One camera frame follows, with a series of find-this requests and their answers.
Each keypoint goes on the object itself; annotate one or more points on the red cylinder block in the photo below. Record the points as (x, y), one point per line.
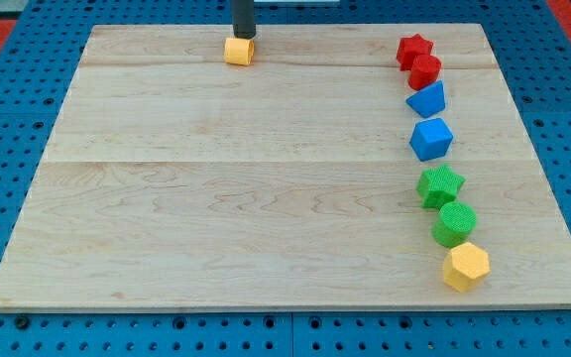
(424, 71)

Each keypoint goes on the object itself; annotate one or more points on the blue triangular prism block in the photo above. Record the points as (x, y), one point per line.
(429, 100)

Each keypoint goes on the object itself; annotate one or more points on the yellow hexagon block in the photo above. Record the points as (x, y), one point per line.
(465, 267)

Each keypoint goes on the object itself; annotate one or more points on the red star block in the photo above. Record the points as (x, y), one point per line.
(410, 48)

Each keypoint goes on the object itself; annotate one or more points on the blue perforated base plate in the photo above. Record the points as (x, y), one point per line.
(37, 64)

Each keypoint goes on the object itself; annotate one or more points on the blue cube block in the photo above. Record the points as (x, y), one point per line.
(431, 139)

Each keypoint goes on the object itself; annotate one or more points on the green cylinder block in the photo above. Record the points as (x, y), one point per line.
(455, 222)

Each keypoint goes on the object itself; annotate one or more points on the light wooden board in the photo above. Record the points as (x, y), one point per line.
(175, 182)

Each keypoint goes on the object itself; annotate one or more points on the green star block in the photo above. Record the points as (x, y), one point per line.
(438, 186)

